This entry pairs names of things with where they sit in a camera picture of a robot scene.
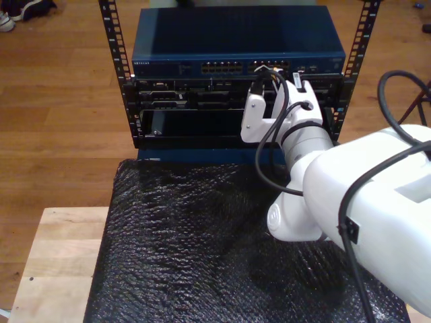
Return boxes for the blue metal base panel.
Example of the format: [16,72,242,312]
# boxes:
[137,147,288,166]

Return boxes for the dark sneaker white sole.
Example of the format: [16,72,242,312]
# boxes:
[6,0,58,23]

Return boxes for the blue network switch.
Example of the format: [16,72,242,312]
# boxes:
[131,5,347,79]

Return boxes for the black rack shelf tray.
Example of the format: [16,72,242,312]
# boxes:
[133,108,337,151]

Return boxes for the black server chassis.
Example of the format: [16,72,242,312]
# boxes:
[123,76,351,112]

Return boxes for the black bubble wrap mat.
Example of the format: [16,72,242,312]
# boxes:
[83,159,411,323]

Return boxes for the black perforated rack frame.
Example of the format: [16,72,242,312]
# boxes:
[98,0,383,151]

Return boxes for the black camera cable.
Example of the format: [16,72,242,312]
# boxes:
[254,69,431,323]

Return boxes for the dark brown wooden chair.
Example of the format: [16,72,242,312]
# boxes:
[399,79,431,127]

